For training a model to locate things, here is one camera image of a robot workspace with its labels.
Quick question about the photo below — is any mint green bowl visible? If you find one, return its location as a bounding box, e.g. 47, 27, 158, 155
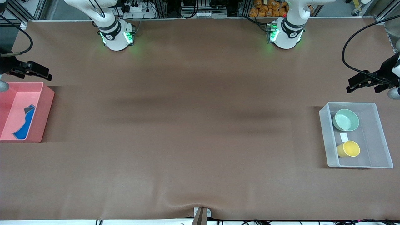
332, 109, 360, 132

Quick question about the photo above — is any grey and blue cloth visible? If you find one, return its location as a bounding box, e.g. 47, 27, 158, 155
13, 104, 36, 140

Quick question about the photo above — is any yellow cup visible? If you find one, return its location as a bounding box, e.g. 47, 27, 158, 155
337, 140, 361, 158

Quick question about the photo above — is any pink plastic bin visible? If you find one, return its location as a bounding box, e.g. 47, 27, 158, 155
0, 82, 55, 143

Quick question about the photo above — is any clear plastic bin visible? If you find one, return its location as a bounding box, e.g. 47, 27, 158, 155
319, 102, 394, 169

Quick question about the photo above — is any orange snack bags pile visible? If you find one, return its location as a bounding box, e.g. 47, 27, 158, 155
249, 0, 314, 18

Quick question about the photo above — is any white power strip with plugs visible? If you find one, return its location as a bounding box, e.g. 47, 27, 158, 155
120, 0, 158, 19

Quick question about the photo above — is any brown table cover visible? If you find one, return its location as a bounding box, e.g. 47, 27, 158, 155
0, 17, 400, 221

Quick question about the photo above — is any white socket strip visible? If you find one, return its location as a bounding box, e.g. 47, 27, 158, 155
195, 11, 228, 18

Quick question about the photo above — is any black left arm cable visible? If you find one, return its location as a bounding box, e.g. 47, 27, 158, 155
342, 15, 400, 85

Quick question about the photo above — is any white mount bracket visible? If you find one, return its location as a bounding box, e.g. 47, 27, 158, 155
193, 207, 212, 217

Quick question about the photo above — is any brown camera mount post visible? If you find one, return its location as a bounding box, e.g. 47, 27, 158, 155
191, 207, 208, 225

